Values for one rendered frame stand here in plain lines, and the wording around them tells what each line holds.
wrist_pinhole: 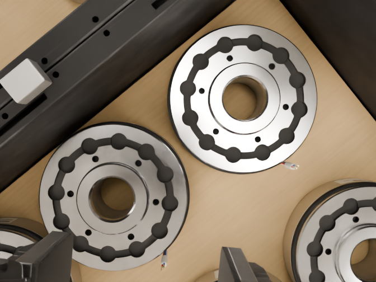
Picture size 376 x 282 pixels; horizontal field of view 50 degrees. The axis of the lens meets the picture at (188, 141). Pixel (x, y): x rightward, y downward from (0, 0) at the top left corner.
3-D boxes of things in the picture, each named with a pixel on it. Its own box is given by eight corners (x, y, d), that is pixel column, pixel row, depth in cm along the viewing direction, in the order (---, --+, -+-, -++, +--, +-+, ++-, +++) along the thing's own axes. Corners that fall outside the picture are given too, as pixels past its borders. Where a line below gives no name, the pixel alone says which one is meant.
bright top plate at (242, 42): (223, 200, 28) (224, 202, 27) (140, 80, 28) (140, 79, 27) (342, 118, 28) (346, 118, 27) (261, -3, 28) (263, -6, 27)
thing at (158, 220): (104, 297, 28) (103, 301, 27) (11, 186, 28) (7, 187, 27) (216, 206, 28) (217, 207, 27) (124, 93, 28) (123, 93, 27)
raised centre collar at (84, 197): (108, 248, 27) (107, 250, 27) (62, 192, 27) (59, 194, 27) (164, 202, 27) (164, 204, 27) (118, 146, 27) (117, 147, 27)
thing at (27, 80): (26, 105, 20) (16, 103, 19) (8, 83, 20) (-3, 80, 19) (53, 83, 20) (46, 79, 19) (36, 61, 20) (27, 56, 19)
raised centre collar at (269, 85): (234, 149, 27) (235, 149, 27) (193, 89, 27) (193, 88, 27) (293, 108, 27) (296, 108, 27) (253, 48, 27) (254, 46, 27)
